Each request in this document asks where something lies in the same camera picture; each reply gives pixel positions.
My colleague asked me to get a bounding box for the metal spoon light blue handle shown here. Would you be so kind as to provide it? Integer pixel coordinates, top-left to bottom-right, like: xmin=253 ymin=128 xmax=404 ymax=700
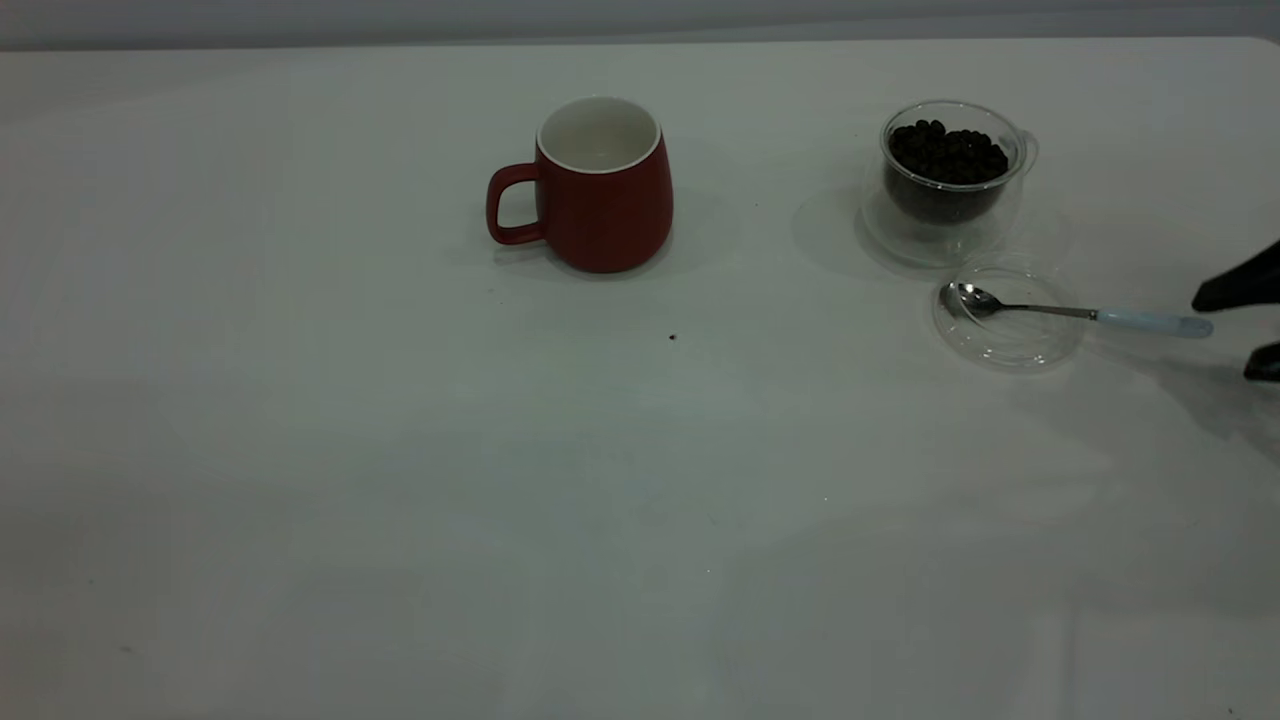
xmin=940 ymin=282 xmax=1215 ymax=341

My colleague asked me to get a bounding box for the white tablecloth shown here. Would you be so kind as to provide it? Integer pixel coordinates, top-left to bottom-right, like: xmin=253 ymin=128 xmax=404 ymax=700
xmin=0 ymin=38 xmax=1280 ymax=720

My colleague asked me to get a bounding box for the dark coffee beans pile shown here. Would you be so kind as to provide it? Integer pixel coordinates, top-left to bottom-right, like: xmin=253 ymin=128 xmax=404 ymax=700
xmin=885 ymin=119 xmax=1011 ymax=226

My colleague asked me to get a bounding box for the clear glass cup with handle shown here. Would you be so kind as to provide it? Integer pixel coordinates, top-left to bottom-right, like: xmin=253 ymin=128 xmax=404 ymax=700
xmin=858 ymin=100 xmax=1041 ymax=269

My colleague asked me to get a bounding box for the red ceramic mug white inside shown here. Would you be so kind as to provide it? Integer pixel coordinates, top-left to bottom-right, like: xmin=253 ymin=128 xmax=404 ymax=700
xmin=486 ymin=95 xmax=675 ymax=275

